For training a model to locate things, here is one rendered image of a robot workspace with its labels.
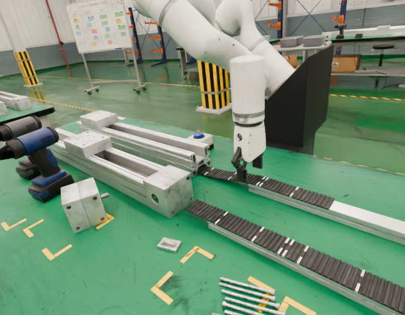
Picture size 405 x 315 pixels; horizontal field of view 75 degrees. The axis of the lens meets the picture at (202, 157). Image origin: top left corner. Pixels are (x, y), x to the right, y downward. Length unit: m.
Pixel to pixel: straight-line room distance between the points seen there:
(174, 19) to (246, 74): 0.21
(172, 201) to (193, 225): 0.09
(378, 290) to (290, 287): 0.14
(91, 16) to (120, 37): 0.78
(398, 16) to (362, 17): 0.72
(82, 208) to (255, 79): 0.54
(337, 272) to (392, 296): 0.08
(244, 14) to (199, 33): 0.49
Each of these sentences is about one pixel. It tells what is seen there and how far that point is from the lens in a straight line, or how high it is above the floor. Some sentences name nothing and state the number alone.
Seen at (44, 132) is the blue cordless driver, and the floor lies 0.99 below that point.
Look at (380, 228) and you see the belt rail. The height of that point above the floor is 0.80.
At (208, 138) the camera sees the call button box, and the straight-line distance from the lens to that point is 1.04.
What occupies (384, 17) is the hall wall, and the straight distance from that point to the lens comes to 8.14.
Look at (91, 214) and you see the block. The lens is 0.78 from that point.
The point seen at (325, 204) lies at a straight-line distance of 0.72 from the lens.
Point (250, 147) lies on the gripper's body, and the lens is 0.70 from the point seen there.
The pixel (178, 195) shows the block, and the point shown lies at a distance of 0.72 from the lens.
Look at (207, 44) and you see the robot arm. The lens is 0.68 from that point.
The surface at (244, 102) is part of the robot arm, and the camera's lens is 0.66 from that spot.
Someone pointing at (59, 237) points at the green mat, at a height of 0.78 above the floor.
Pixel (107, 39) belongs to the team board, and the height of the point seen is 1.18.
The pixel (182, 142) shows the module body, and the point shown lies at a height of 0.86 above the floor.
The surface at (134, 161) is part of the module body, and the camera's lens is 0.89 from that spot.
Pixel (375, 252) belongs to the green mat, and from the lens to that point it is 0.68.
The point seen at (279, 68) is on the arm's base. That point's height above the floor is 1.06.
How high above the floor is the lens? 1.24
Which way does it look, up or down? 27 degrees down
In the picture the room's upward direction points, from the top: 7 degrees counter-clockwise
